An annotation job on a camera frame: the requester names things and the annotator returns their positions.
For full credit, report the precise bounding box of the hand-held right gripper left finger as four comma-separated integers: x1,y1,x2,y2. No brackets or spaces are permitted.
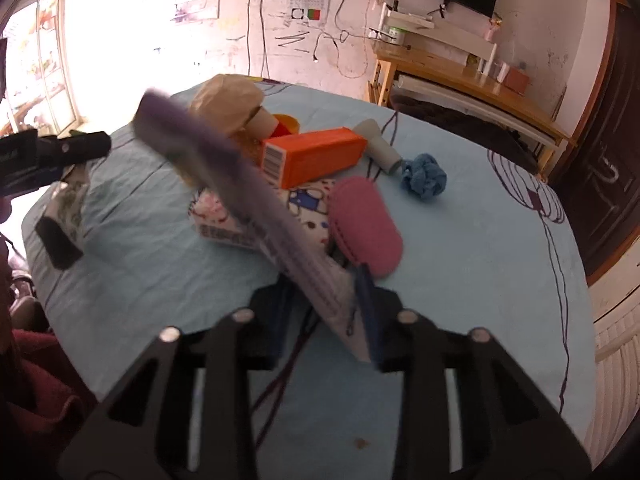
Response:
56,281,301,480

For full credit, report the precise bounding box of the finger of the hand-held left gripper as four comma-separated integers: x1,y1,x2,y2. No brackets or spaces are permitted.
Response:
36,131,112,170

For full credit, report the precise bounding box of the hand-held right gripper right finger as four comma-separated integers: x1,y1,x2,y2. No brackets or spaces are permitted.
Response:
351,262,594,480

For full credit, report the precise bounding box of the clear packet with black end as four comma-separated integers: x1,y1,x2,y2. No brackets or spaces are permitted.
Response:
34,164,92,271

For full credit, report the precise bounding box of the pink oval case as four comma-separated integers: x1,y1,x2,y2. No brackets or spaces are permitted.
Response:
329,176,404,279

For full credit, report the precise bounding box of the purple white packet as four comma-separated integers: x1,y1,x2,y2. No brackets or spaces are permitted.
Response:
132,89,374,364

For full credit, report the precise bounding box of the yellow plastic cup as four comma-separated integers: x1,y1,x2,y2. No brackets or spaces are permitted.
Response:
270,114,301,137

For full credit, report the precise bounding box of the window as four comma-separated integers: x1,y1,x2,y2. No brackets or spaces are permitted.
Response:
0,0,84,137

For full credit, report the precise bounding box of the light blue printed tablecloth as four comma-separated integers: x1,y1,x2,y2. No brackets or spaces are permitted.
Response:
22,77,599,480

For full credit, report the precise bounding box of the cartoon printed tissue pack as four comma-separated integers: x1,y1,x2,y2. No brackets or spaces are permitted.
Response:
189,178,337,257

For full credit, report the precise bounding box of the blue knitted scrubber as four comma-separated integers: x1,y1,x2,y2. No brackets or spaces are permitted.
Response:
400,152,449,201

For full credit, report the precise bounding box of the beige paper bag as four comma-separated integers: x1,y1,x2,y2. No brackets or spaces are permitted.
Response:
188,74,266,137

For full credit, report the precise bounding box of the grey plastic tube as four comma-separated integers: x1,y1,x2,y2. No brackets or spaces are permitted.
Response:
352,119,404,176

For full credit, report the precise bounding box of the orange cardboard box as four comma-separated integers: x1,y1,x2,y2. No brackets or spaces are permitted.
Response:
260,127,370,190

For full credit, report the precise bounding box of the person's dark red clothing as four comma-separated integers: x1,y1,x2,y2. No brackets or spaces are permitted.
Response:
0,327,97,480

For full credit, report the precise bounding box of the wooden desk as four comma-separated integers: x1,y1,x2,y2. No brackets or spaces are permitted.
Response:
367,40,577,182

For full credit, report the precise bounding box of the white louvered door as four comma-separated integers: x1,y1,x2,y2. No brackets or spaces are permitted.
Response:
584,304,640,472

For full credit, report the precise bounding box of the pink brown box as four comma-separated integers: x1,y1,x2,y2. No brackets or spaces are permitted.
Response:
505,67,531,94

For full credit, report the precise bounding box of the dark brown door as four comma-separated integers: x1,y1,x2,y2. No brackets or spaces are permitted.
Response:
547,0,640,282

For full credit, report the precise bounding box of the white desk shelf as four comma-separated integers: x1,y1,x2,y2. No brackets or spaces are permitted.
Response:
370,2,499,76

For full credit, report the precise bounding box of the black charger cable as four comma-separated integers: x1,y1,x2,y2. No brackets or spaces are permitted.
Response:
259,0,272,79

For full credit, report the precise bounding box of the white dangling cable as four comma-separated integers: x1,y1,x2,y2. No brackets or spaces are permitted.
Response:
312,29,372,80

